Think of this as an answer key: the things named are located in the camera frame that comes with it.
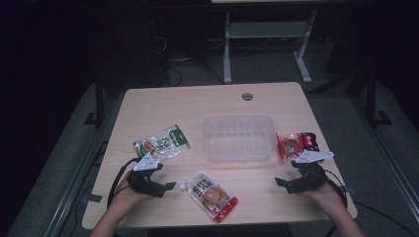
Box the black metal stand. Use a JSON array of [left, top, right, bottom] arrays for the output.
[[83, 80, 107, 128], [365, 67, 393, 128]]

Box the clear plastic container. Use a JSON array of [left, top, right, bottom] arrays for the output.
[[203, 114, 278, 164]]

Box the black floor cable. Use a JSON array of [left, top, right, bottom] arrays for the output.
[[163, 62, 225, 87]]

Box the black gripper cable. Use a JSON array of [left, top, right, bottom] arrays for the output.
[[106, 156, 143, 209], [322, 168, 419, 235]]

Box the metal floor rail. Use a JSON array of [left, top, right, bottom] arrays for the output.
[[348, 97, 419, 213], [42, 93, 126, 237]]

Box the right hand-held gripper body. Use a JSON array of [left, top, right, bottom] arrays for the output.
[[286, 150, 335, 195]]

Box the white metal desk frame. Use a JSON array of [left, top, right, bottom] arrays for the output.
[[222, 8, 319, 85]]

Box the green white snack packet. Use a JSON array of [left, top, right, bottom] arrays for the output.
[[132, 123, 192, 163]]

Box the person's left hand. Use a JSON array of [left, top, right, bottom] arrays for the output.
[[112, 171, 156, 213]]

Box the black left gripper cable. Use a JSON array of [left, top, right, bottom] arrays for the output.
[[106, 156, 143, 209]]

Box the red white spouted food pouch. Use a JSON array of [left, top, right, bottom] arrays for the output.
[[179, 170, 239, 224]]

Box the person's right hand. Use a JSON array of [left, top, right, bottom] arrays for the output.
[[299, 182, 348, 213]]

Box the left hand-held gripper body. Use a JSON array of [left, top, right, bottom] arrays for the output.
[[126, 152, 166, 198]]

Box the red black snack packet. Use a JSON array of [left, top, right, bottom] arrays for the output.
[[275, 131, 321, 163]]

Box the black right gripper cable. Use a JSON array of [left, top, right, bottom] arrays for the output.
[[322, 168, 419, 235]]

